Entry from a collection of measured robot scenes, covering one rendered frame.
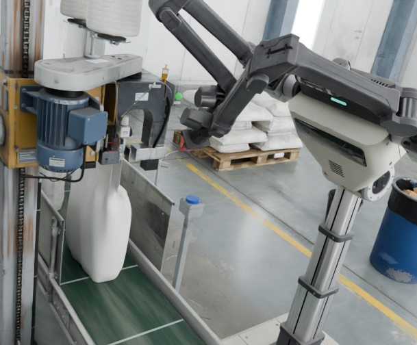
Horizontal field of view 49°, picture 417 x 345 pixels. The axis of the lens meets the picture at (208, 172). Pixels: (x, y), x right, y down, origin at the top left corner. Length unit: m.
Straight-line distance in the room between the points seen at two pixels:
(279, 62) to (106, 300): 1.42
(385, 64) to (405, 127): 8.95
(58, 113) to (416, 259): 2.75
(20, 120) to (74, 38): 4.42
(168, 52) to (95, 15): 5.20
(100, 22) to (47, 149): 0.42
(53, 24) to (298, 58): 3.63
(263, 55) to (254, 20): 6.40
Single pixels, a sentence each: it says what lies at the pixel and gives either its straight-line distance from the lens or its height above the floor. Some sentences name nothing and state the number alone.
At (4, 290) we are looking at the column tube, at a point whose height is 0.47.
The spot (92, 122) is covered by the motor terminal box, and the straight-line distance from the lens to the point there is 1.44.
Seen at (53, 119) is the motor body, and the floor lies 1.26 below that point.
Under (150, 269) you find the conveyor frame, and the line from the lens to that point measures 2.30.
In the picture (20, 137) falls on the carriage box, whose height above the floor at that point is 1.14.
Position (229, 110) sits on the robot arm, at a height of 1.41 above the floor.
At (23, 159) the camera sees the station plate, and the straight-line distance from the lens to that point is 1.71.
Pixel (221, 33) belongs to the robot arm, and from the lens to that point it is 1.50.
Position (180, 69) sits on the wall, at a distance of 6.84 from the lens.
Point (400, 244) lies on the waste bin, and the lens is 3.52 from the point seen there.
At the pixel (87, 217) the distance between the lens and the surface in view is 2.12.
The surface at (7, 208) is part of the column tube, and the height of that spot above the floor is 0.84.
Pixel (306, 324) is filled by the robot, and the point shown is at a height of 0.53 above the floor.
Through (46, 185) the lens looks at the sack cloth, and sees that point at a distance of 2.69.
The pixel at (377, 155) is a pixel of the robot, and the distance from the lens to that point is 1.46.
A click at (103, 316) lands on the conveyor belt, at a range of 2.06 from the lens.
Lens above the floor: 1.75
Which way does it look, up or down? 23 degrees down
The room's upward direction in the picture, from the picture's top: 11 degrees clockwise
